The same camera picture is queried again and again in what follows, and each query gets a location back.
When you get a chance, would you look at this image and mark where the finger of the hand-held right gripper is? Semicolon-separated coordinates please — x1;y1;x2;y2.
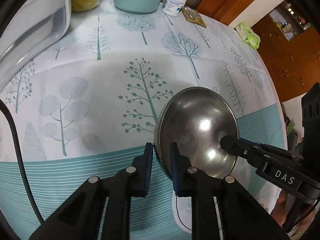
219;134;304;197
239;138;305;160

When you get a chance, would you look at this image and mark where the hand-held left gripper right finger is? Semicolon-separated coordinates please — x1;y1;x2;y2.
170;142;290;240

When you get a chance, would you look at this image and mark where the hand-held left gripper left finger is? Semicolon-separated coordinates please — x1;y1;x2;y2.
29;142;153;240

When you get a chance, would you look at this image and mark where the small steel bowl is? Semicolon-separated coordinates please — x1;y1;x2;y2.
153;86;239;180

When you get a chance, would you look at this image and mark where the person's right hand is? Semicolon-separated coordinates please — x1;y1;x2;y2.
271;189;316;230

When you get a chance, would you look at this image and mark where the teal striped placemat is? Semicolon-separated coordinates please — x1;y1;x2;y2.
0;102;287;240

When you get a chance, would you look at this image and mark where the wooden cabinet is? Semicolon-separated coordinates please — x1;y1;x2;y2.
192;0;320;103

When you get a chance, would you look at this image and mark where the tree print tablecloth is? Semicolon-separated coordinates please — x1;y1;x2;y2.
0;0;287;240

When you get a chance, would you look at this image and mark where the shelf with boxes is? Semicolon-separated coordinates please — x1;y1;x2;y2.
274;2;314;42

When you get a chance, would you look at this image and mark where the green tissue packet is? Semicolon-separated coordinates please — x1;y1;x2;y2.
235;22;260;50

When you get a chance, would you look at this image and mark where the gold patterned coaster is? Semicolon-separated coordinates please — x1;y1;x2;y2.
181;7;207;28

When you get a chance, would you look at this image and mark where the yellow-filled glass jar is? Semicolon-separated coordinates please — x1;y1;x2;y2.
70;0;101;12

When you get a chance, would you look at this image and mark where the clear plastic container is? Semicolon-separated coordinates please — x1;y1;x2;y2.
0;0;72;88

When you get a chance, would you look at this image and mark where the thin black cable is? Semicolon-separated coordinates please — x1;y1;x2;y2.
174;197;193;232

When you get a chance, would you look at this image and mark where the thick black cable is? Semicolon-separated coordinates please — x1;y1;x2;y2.
0;100;44;225

